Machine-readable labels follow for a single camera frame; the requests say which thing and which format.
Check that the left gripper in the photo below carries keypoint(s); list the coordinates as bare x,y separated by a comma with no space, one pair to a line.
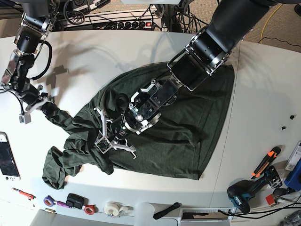
107,130

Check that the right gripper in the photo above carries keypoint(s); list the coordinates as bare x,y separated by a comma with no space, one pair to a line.
30,98

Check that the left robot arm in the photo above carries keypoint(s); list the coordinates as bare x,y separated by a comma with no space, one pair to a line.
207,50

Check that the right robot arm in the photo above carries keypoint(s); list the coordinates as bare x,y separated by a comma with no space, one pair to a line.
37,22

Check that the white handheld game console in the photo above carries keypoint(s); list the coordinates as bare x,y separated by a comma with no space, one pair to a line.
8,166

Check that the clear tape dispenser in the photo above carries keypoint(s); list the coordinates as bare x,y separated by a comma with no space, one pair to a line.
116,209

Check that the red tape roll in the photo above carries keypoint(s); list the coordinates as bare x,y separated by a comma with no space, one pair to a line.
90,209

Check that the white paper roll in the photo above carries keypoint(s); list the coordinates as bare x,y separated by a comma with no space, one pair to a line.
143,214

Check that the purple tape roll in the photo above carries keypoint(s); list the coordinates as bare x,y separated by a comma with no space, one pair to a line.
49,201

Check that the red screwdriver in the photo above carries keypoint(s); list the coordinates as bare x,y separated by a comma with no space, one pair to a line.
27,195

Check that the black power strip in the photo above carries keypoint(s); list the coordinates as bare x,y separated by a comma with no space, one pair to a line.
140,25

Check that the teal black power drill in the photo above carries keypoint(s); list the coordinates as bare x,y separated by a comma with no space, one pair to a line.
243,191

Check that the orange black utility knife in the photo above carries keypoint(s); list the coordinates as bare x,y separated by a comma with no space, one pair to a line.
266,161

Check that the blue box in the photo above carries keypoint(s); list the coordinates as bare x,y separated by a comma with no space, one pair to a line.
293,179

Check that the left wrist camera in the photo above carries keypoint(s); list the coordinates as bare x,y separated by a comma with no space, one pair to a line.
103,144

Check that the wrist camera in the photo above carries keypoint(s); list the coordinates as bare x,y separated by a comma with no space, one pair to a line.
25,118
103,144

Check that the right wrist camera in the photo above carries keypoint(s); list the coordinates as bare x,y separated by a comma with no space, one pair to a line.
25,118

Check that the black action camera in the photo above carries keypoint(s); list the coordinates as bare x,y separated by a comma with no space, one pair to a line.
75,201

